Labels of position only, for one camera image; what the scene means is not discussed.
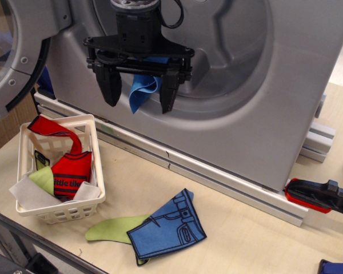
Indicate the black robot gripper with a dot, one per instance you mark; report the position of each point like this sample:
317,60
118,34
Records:
138,48

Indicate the blue felt cloth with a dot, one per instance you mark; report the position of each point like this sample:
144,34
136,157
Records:
142,87

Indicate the grey toy washing machine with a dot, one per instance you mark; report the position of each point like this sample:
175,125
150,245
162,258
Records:
259,71

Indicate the white plastic laundry basket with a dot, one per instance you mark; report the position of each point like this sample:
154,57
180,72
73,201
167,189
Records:
54,148

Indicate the grey washing machine door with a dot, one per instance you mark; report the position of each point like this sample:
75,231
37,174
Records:
26,28

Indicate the red felt shirt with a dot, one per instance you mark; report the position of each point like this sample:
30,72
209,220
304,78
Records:
74,167

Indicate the green felt cloth in basket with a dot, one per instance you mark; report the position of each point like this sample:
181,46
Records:
43,175

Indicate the blue felt jeans shorts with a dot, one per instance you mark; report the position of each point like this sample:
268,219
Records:
173,227

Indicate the green felt cloth on table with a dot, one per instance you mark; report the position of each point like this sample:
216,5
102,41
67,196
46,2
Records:
115,229

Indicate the white felt cloth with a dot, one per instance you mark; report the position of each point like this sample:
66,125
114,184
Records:
30,196

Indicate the red black clamp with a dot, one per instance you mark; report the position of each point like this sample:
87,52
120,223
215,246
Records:
322,197

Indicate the blue black clamp corner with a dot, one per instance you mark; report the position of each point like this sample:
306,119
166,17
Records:
326,267

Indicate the white aluminium rail base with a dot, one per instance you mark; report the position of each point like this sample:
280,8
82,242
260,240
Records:
235,186

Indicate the metal table frame bar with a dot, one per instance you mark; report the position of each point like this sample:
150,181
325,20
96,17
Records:
27,252

